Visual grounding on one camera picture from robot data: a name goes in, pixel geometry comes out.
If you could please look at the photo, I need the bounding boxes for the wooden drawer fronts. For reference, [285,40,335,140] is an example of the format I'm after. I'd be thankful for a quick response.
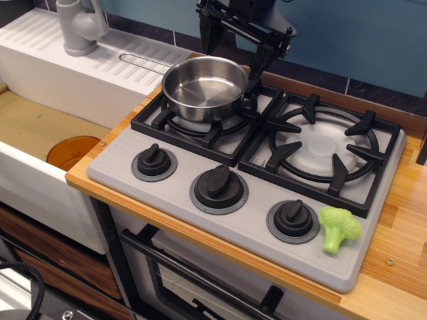
[1,203,131,319]

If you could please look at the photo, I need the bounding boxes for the black left burner grate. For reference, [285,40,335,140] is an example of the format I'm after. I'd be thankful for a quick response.
[131,85,284,167]

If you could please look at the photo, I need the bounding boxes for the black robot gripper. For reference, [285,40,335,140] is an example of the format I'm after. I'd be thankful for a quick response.
[196,1,297,92]

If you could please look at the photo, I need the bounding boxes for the black burner grate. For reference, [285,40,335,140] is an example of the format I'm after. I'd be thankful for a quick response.
[239,93,406,218]
[131,85,284,167]

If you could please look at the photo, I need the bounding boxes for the stainless steel saucepan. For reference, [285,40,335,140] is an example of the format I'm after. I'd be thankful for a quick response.
[119,53,249,123]

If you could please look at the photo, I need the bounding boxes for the orange plastic plate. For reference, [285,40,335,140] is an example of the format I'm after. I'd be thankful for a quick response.
[46,135,100,171]

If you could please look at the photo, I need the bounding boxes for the black left stove knob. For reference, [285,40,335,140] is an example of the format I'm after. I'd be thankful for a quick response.
[131,143,177,183]

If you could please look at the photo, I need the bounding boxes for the white toy sink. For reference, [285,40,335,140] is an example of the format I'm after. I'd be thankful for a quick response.
[1,9,189,254]

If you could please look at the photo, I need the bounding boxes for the black right burner grate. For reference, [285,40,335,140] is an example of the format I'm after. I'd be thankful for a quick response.
[239,93,406,218]

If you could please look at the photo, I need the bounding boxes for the toy oven door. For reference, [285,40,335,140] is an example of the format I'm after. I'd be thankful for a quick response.
[120,225,342,319]

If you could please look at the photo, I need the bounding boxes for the black stove knob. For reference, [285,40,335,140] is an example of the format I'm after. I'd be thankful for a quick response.
[189,165,249,215]
[131,143,177,183]
[266,199,320,245]

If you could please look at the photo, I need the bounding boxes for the green plastic cauliflower toy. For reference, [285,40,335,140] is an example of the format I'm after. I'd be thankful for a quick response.
[318,206,362,254]

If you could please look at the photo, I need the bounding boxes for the black right stove knob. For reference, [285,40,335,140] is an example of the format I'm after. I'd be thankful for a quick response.
[266,199,320,245]

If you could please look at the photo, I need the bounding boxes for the grey toy stove top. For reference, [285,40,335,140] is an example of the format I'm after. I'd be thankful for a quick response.
[87,86,406,292]

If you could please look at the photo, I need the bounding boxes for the black middle stove knob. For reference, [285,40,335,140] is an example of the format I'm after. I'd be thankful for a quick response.
[189,165,249,215]

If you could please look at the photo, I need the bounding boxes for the black braided cable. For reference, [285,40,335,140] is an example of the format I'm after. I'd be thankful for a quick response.
[0,261,46,320]

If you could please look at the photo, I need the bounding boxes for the grey toy faucet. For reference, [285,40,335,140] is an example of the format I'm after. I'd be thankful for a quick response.
[56,0,108,57]

